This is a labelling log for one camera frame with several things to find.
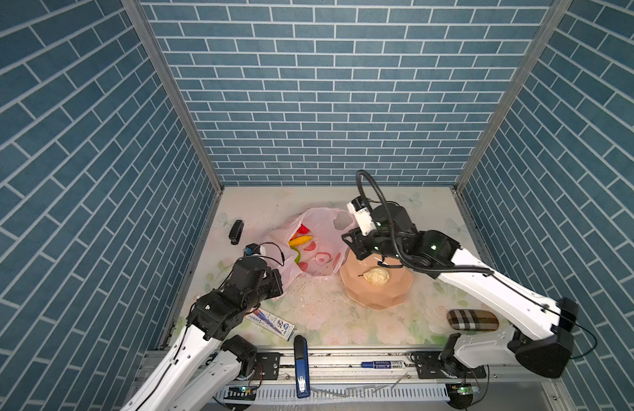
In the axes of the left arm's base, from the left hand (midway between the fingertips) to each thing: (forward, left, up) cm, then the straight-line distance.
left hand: (284, 276), depth 73 cm
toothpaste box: (-9, +3, -17) cm, 19 cm away
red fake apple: (+24, -4, -10) cm, 26 cm away
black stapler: (+27, +24, -15) cm, 39 cm away
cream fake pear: (+5, -30, -12) cm, 32 cm away
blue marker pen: (-20, -29, -16) cm, 39 cm away
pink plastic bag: (+22, -7, -18) cm, 29 cm away
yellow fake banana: (+23, -2, -17) cm, 29 cm away
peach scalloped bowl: (0, -27, -16) cm, 31 cm away
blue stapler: (-21, -5, -14) cm, 25 cm away
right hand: (+7, -16, +12) cm, 21 cm away
